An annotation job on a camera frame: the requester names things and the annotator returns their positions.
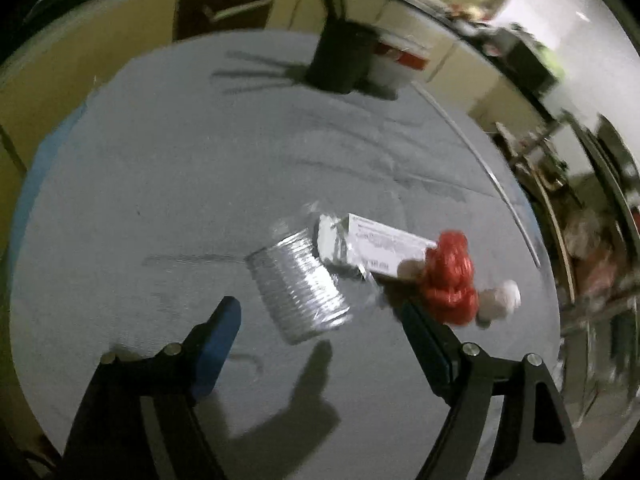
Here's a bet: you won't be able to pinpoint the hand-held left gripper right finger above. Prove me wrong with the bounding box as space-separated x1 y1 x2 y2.
400 301 586 480

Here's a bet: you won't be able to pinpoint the crushed clear plastic bottle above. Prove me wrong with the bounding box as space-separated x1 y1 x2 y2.
245 200 353 346

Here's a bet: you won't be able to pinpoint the large white bowl red pattern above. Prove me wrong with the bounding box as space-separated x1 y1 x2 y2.
370 57 421 92

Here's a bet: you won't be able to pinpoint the green bundle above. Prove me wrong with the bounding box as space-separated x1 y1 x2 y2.
537 42 566 81

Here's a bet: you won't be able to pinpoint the blue and white carton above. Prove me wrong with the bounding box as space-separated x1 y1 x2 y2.
315 212 438 281

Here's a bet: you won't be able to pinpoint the dark chopstick holder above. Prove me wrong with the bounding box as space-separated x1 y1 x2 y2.
305 20 381 95

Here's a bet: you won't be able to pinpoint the yellow kitchen base cabinets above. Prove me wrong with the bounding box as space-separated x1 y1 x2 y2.
0 0 556 211

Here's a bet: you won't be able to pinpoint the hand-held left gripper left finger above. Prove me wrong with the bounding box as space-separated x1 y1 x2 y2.
62 296 243 480

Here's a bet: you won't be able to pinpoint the red plastic bag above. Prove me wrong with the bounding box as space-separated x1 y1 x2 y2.
417 230 481 326

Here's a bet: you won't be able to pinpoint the metal kitchen rack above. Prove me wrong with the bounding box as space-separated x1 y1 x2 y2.
492 110 640 426

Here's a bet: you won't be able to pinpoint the blue under cloth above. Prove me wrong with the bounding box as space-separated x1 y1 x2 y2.
10 105 96 261

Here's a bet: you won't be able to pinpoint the long white rod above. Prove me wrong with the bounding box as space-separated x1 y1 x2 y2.
410 82 543 268

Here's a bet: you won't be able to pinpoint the crumpled white tissue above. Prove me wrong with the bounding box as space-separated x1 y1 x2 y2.
475 280 522 328

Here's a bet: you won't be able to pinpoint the microwave oven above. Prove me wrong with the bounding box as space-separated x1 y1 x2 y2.
492 27 566 96

